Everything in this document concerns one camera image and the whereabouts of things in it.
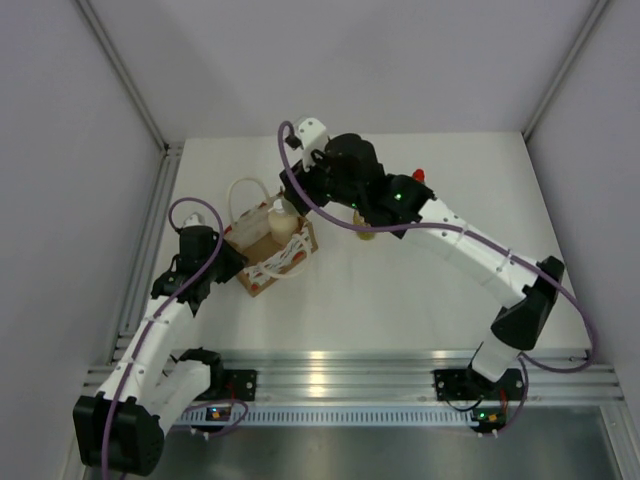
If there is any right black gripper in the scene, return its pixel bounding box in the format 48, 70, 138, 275
280, 148, 364, 218

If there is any cream bottle white pump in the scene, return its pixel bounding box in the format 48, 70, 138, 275
268, 198, 298, 245

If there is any yellow bottle red cap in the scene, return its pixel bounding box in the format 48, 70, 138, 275
352, 210, 376, 241

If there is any dark green bottle red cap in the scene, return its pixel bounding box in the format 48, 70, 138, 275
412, 169, 425, 184

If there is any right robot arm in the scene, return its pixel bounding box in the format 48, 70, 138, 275
278, 125, 565, 397

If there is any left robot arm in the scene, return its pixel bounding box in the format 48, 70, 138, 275
72, 214, 247, 476

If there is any left aluminium frame post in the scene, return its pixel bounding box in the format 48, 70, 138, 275
74, 0, 184, 211

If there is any aluminium frame post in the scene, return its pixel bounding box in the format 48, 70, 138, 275
521, 0, 615, 143
74, 0, 184, 211

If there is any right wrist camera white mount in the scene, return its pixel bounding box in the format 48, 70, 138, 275
285, 117, 329, 171

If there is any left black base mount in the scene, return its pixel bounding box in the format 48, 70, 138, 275
213, 369, 258, 402

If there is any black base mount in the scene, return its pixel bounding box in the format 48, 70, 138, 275
433, 368, 478, 402
213, 369, 258, 402

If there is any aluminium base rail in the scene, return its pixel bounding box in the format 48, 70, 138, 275
77, 349, 626, 406

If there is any white slotted cable duct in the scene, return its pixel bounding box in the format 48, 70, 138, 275
176, 406, 479, 427

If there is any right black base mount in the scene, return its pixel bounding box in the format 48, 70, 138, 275
433, 368, 478, 402

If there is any right aluminium frame post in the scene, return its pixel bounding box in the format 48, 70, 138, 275
521, 0, 615, 143

